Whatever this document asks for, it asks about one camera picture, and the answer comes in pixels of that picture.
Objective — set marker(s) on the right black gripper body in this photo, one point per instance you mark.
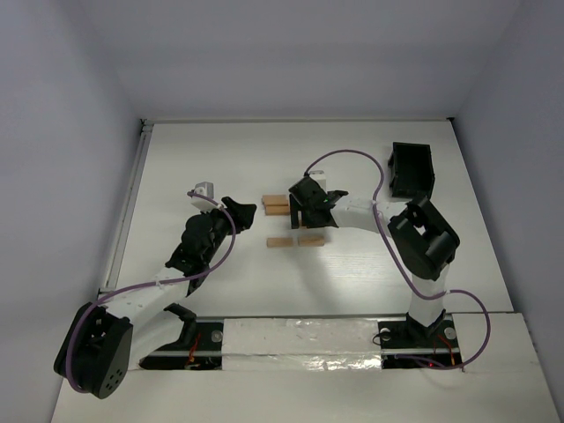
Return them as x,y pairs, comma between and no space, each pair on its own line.
302,201

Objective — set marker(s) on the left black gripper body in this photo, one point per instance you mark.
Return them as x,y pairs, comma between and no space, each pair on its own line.
230,212

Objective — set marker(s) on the black plastic bin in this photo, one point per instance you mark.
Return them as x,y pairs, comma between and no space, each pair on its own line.
411,170

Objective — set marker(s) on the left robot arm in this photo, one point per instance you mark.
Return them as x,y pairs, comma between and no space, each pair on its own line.
95,354

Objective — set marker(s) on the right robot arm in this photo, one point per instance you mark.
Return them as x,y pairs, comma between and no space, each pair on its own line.
421,242

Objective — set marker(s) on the silver tape strip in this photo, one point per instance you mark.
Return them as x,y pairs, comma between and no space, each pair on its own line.
300,344

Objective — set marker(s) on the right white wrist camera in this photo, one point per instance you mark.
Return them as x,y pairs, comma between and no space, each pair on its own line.
320,177

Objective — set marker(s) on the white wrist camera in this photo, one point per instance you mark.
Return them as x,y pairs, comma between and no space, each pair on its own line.
203,194
320,177

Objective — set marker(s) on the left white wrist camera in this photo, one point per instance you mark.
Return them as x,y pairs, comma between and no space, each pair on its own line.
203,194

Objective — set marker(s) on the aluminium side rail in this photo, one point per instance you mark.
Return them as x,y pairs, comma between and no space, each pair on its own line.
117,247

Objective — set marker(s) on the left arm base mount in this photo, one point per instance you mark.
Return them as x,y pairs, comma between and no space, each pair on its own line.
203,352

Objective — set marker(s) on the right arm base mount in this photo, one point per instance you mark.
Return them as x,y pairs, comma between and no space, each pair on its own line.
401,350

